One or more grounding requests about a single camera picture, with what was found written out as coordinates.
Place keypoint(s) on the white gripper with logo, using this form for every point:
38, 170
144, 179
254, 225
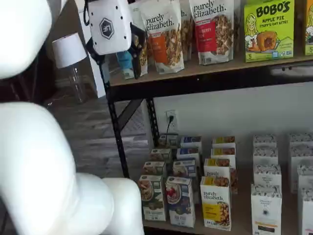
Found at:
110, 24

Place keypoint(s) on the blue and white cereal box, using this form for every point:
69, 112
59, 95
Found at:
183, 167
179, 200
188, 151
190, 140

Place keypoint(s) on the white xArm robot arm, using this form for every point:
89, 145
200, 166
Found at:
36, 171

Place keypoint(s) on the green and white cereal box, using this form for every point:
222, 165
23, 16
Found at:
160, 154
151, 195
154, 169
168, 140

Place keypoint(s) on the black metal shelf rack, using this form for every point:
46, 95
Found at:
220, 83

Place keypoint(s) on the yellow and white granola box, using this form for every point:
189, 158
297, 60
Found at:
223, 140
215, 203
216, 169
222, 151

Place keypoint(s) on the green Bobo's apple pie box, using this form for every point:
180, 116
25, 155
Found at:
269, 24

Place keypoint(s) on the yellow Bobo's box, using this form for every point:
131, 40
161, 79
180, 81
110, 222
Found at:
309, 36

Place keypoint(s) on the blue label granola bag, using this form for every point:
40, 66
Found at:
124, 63

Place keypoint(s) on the orange label granola bag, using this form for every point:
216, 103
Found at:
187, 31
159, 49

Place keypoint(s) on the white shade glass lamp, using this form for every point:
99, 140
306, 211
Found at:
68, 49

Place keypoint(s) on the red label granola bag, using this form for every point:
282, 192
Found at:
207, 36

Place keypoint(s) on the white patterned carton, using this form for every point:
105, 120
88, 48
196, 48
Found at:
266, 176
308, 213
306, 178
265, 156
264, 140
300, 159
266, 208
300, 139

